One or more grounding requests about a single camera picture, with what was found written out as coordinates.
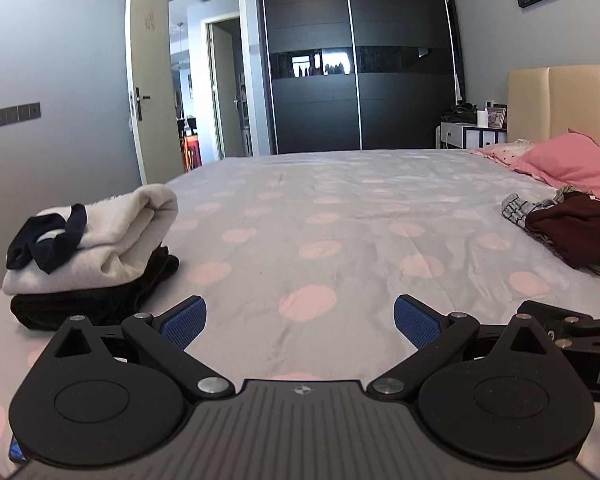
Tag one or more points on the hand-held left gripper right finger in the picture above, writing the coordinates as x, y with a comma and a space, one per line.
414, 321

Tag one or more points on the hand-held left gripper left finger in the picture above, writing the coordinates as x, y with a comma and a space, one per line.
185, 322

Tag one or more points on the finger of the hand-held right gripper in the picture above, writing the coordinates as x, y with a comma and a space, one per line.
560, 312

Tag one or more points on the maroon garment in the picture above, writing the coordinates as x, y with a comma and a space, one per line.
580, 230

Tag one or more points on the black folded garment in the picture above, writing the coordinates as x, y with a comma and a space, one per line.
105, 300

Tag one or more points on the grey plaid garment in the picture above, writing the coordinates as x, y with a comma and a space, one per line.
515, 210

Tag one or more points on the white sweater with navy collar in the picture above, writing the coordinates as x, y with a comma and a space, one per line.
120, 230

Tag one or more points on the red chair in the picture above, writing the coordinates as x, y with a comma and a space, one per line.
190, 152

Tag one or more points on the pink patterned pillow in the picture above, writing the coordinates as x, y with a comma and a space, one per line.
505, 151

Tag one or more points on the white nightstand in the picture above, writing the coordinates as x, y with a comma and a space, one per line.
452, 135

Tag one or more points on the beige padded headboard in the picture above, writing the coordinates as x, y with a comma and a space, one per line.
555, 105

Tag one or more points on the blue smartphone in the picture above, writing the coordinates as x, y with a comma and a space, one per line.
16, 450

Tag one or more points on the black sliding-door wardrobe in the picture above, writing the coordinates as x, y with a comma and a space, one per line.
390, 110

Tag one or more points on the black bag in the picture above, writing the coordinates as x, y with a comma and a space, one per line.
457, 112

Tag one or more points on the hallway door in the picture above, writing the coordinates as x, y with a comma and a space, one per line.
225, 95

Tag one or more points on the beige room door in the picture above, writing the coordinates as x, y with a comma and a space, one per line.
150, 60

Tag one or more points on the small photo frame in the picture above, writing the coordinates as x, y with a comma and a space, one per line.
496, 117

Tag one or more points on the grey wall switch panel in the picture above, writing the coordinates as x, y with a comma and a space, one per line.
10, 116

